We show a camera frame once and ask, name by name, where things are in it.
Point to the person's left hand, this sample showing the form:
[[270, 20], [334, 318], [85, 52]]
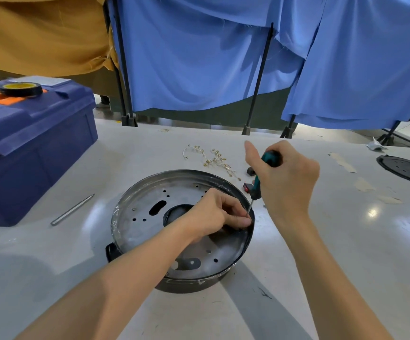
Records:
[[208, 214]]

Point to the blue plastic toolbox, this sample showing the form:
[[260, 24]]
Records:
[[31, 152]]

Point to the mustard yellow cloth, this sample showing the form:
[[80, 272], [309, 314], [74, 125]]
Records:
[[38, 31]]

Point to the person's right thumb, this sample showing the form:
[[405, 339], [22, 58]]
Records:
[[252, 154]]

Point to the person's right hand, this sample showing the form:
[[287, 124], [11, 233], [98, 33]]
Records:
[[290, 184]]

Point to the large blue cloth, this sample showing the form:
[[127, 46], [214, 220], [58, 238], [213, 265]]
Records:
[[197, 56], [364, 67]]

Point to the black metal stand pole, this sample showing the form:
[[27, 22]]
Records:
[[290, 129], [259, 77], [123, 77], [392, 132]]

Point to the beige masking tape piece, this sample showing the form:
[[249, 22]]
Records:
[[343, 162], [364, 185]]

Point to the person's left forearm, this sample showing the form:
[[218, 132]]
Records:
[[120, 286]]

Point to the person's left thumb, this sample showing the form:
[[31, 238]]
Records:
[[238, 224]]

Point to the round black metal cooker body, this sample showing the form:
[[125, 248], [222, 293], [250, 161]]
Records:
[[144, 215]]

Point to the crumpled grey plastic scrap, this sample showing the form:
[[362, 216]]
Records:
[[375, 144]]

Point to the person's right forearm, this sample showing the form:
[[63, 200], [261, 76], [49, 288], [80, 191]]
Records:
[[328, 283]]

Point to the black tape roll yellow core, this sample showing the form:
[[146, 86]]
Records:
[[20, 89]]

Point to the small black plastic part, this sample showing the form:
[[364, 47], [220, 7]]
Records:
[[251, 171]]

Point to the black round perforated plate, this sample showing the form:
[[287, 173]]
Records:
[[405, 169]]

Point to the small red black part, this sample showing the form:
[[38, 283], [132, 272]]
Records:
[[247, 187]]

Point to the grey metal rod tool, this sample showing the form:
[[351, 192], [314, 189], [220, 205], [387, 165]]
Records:
[[72, 209]]

